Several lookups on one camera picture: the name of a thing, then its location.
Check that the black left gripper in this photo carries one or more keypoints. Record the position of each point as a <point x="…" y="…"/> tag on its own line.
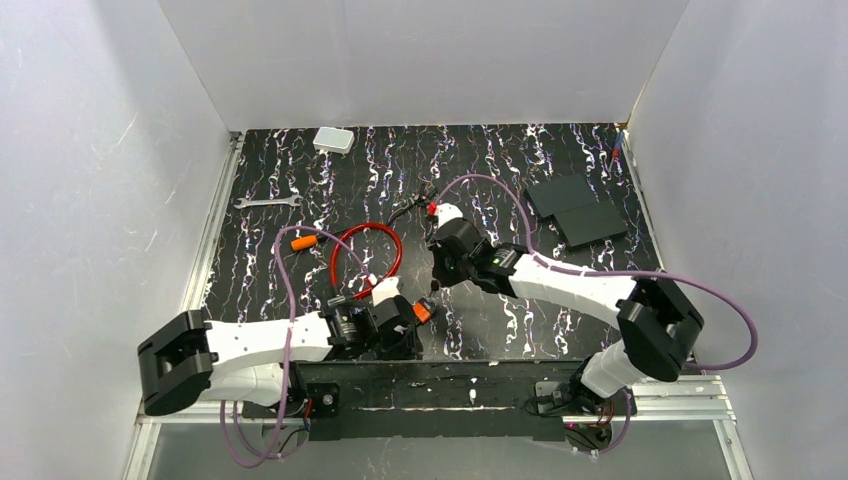
<point x="403" y="321"/>

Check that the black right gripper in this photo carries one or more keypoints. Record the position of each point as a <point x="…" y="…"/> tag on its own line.
<point x="441" y="237"/>

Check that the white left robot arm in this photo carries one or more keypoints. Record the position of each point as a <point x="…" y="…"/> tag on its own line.
<point x="192" y="359"/>

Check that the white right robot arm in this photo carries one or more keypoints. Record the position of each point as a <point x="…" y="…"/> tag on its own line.
<point x="658" y="325"/>

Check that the black flat plate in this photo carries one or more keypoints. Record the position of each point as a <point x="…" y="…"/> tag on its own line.
<point x="570" y="205"/>

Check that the white rectangular box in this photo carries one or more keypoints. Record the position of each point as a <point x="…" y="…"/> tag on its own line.
<point x="333" y="140"/>

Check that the silver open-end wrench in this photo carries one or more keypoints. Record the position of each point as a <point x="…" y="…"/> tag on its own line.
<point x="291" y="201"/>

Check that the red blue pen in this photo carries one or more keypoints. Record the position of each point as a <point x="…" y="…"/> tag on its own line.
<point x="618" y="161"/>

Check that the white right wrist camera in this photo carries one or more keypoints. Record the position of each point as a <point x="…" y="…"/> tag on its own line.
<point x="439" y="214"/>

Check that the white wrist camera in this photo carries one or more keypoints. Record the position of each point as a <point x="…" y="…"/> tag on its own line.
<point x="439" y="214"/>
<point x="386" y="289"/>

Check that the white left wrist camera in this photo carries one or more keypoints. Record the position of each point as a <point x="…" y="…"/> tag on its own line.
<point x="386" y="289"/>

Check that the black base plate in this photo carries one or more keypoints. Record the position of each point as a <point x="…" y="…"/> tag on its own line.
<point x="430" y="399"/>

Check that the red cable lock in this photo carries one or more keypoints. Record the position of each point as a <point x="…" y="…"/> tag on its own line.
<point x="391" y="248"/>

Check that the grey handled pliers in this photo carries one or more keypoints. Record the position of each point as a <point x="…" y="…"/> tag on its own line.
<point x="419" y="199"/>

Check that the orange handled screwdriver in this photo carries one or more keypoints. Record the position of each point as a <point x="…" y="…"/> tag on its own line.
<point x="306" y="242"/>

